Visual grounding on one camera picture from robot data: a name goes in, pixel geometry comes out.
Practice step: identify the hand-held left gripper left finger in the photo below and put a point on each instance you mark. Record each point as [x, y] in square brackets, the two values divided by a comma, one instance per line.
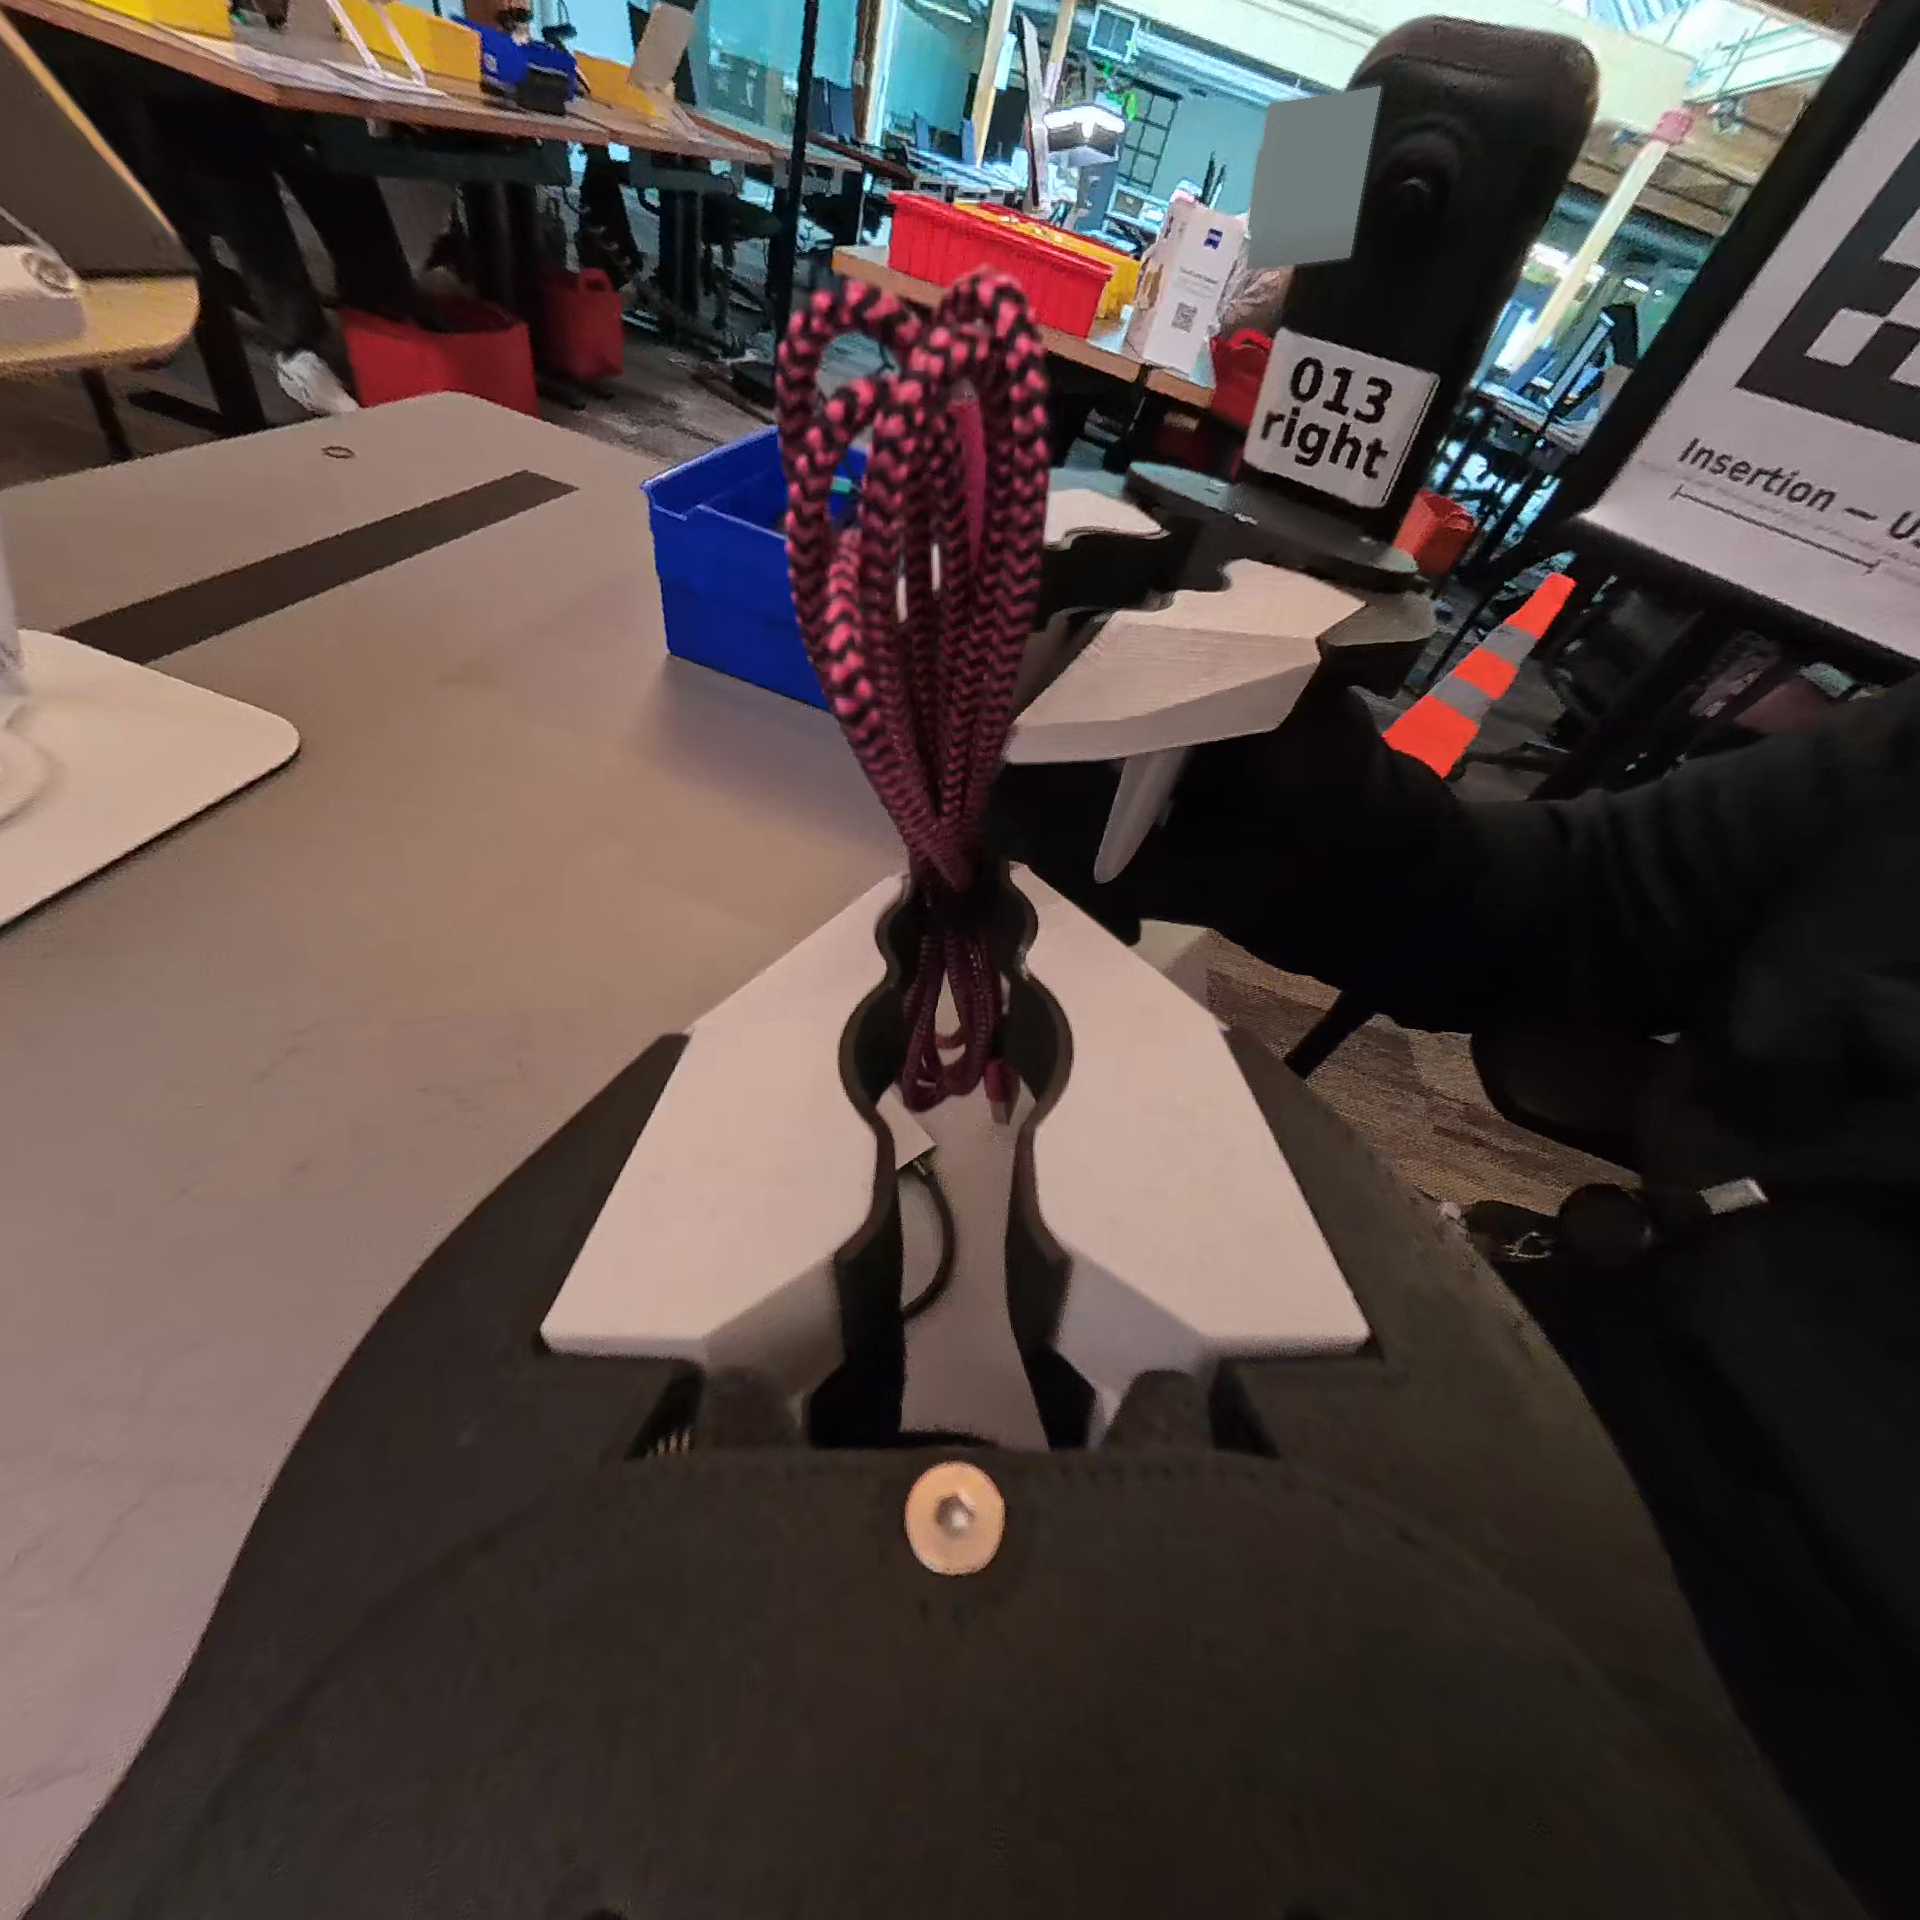
[721, 1184]

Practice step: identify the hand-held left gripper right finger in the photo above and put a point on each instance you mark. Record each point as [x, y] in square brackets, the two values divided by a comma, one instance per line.
[1201, 1201]

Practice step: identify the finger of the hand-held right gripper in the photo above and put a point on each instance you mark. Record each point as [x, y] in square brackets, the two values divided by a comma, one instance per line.
[1095, 517]
[1185, 676]

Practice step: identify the blue plastic bin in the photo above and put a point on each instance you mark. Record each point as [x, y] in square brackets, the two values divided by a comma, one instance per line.
[721, 586]
[523, 60]

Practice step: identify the person's right forearm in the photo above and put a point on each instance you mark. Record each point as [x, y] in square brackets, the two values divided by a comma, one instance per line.
[1651, 902]

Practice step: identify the person's right hand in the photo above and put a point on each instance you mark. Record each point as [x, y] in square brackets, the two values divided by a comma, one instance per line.
[1319, 855]

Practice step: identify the wooden workbench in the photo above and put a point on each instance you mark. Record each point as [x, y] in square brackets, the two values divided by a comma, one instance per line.
[375, 100]
[1109, 352]

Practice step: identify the white carton box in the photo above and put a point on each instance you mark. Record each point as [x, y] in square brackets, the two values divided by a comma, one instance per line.
[1185, 285]

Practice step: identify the red parts tray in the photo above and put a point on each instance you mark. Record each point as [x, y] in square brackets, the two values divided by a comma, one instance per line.
[989, 255]

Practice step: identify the orange traffic cone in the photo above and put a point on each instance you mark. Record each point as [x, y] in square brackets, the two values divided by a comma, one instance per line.
[1476, 676]

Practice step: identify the printed tag sign board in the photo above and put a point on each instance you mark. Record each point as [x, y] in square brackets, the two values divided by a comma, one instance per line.
[1799, 375]

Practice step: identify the red plastic bin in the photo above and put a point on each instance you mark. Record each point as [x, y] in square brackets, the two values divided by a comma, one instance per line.
[441, 359]
[585, 322]

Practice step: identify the yellow plastic bin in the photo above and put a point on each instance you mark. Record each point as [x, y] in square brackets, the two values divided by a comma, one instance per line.
[615, 82]
[148, 12]

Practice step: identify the white tablet stand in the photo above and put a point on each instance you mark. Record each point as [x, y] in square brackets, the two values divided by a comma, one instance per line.
[136, 750]

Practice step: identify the wooden board with dark panel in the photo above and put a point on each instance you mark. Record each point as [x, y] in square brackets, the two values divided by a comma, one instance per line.
[76, 150]

